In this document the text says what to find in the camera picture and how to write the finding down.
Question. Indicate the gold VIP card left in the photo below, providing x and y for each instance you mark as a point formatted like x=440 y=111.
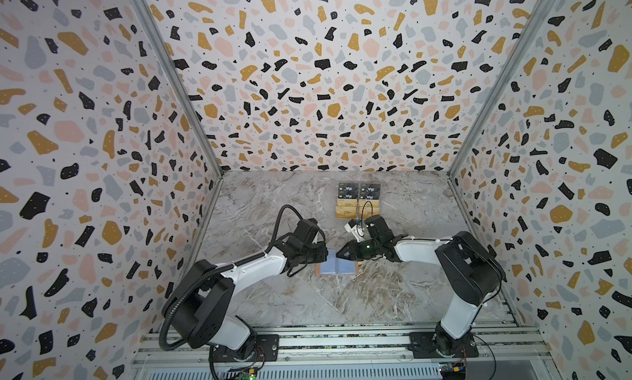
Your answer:
x=346 y=209

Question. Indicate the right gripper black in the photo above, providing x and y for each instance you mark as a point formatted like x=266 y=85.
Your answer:
x=362 y=248

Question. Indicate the black vip card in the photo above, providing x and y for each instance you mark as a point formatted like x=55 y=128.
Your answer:
x=348 y=191
x=370 y=192

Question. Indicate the black VIP card right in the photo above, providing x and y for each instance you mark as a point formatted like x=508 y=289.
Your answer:
x=370 y=192

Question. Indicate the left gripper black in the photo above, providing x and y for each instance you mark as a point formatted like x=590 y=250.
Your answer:
x=323 y=252

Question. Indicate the gold vip card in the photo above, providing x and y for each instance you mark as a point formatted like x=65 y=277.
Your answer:
x=368 y=208
x=346 y=209

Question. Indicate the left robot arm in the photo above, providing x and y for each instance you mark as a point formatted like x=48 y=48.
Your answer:
x=196 y=312

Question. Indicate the tan leather card holder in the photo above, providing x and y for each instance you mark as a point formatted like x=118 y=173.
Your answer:
x=334 y=266

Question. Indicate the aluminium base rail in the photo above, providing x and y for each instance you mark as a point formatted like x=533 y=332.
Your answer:
x=497 y=351

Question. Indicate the black VIP card left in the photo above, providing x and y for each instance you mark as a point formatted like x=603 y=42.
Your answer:
x=348 y=191

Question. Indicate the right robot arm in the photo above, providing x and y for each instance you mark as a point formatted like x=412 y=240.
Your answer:
x=473 y=274

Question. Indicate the gold VIP card right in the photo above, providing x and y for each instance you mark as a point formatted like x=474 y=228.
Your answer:
x=368 y=208

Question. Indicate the clear acrylic card display stand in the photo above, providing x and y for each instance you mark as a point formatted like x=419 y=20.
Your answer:
x=358 y=216

